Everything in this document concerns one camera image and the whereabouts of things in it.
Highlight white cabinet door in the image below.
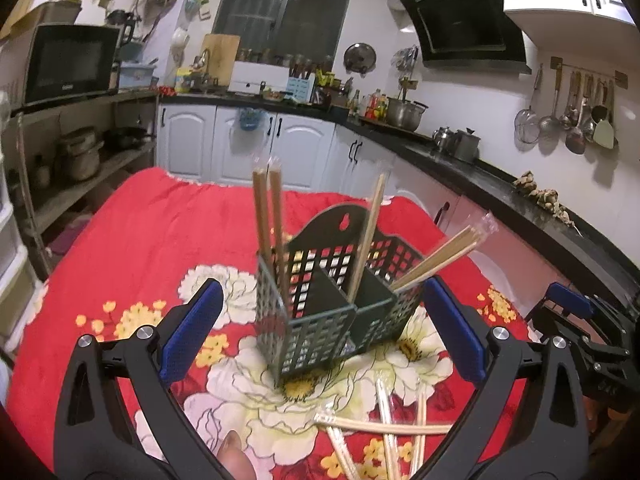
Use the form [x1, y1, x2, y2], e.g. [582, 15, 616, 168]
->
[271, 114, 335, 192]
[212, 106, 277, 186]
[155, 104, 217, 182]

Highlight garlic bunch on counter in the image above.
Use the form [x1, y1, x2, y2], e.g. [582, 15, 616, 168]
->
[512, 170, 580, 235]

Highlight steel stock pot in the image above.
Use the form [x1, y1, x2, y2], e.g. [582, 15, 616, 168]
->
[386, 98, 428, 132]

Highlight dark green utensil basket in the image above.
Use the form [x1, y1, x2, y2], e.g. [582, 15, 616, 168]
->
[255, 204, 422, 385]

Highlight black microwave oven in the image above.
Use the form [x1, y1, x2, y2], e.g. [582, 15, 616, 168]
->
[23, 24, 119, 106]

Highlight wire mesh skimmer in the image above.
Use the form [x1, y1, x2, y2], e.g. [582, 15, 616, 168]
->
[514, 64, 544, 145]

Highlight black range hood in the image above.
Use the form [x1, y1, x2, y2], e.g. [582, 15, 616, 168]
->
[400, 0, 532, 75]

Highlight person's left hand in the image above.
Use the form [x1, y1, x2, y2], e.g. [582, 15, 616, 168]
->
[216, 430, 257, 480]

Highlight wooden cutting board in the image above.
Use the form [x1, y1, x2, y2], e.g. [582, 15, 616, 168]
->
[201, 34, 241, 87]

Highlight white cabinet door right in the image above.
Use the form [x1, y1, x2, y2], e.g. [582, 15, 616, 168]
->
[271, 114, 335, 192]

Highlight light green spatula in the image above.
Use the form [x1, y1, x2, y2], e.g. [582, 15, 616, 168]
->
[592, 80, 615, 150]

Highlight dark kitchen window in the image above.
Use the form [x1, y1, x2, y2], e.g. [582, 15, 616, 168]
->
[213, 0, 348, 63]

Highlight white cabinet door middle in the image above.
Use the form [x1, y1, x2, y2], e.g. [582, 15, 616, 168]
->
[212, 106, 277, 186]

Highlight dark hanging pot lid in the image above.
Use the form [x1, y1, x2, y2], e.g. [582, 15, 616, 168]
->
[343, 42, 378, 75]

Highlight steel kettle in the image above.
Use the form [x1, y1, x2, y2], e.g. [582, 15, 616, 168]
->
[433, 127, 458, 155]

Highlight white cabinet door left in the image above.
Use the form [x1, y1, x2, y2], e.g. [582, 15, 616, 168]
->
[155, 104, 217, 182]

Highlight black kitchen countertop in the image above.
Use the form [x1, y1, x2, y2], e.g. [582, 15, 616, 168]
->
[160, 94, 639, 307]

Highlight white plastic drawer unit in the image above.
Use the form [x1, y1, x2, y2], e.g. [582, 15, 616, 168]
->
[0, 148, 44, 340]

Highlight brown chopsticks pair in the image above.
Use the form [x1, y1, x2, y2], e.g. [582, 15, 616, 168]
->
[268, 156, 293, 316]
[252, 156, 273, 272]

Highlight wooden shelf rack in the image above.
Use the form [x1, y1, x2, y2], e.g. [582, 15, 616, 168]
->
[9, 106, 155, 278]

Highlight blue knife block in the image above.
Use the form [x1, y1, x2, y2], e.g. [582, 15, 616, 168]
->
[286, 73, 316, 103]

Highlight red floral table cloth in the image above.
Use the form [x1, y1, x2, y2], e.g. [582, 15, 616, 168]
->
[4, 167, 532, 480]

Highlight light chopsticks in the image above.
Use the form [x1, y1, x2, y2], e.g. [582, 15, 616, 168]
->
[347, 172, 386, 304]
[390, 212, 498, 294]

